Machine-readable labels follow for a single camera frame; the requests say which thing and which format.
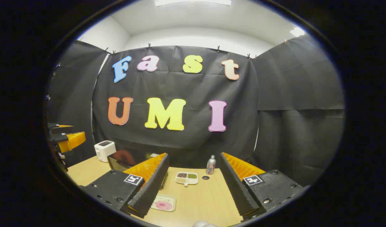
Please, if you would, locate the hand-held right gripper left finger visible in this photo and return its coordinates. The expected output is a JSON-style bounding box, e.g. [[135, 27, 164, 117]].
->
[[80, 153, 170, 218]]

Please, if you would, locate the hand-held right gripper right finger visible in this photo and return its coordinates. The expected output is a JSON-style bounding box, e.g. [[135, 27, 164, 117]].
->
[[219, 152, 304, 221]]

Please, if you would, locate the pink round food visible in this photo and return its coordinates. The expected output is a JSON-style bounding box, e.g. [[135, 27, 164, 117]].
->
[[155, 201, 173, 211]]

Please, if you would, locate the cream rectangular plate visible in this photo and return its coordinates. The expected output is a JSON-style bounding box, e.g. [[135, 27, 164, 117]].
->
[[150, 194, 176, 212]]

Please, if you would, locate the black electric oven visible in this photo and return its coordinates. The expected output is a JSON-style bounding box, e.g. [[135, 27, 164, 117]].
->
[[107, 149, 169, 189]]

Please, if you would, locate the white toaster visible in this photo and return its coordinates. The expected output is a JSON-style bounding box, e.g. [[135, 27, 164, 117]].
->
[[94, 140, 117, 163]]

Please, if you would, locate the white divided dish with grains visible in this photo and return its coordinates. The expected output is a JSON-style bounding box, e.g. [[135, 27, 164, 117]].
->
[[175, 172, 199, 187]]

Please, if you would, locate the silver drink bottle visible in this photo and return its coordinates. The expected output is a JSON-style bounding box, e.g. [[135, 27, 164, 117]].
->
[[206, 155, 216, 175]]

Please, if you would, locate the black backdrop cloth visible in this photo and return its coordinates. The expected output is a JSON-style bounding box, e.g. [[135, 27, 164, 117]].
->
[[46, 35, 345, 186]]

